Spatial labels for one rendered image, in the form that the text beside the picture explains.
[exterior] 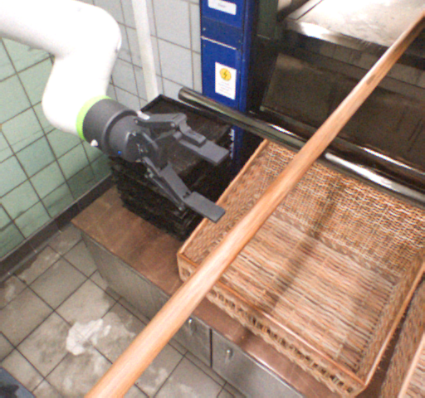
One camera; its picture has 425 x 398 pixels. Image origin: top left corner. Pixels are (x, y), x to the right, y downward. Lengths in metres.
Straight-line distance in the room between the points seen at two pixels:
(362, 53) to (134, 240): 0.87
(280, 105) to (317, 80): 0.13
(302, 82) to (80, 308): 1.37
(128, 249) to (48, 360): 0.73
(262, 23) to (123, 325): 1.34
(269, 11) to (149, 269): 0.82
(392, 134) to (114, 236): 0.90
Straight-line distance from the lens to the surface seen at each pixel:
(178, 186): 0.63
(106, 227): 1.30
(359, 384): 0.96
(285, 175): 0.55
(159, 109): 1.20
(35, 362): 1.82
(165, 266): 1.18
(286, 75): 1.09
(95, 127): 0.65
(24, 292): 1.98
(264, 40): 1.07
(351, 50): 0.97
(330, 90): 1.05
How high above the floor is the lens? 1.60
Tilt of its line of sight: 48 degrees down
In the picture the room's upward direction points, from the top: straight up
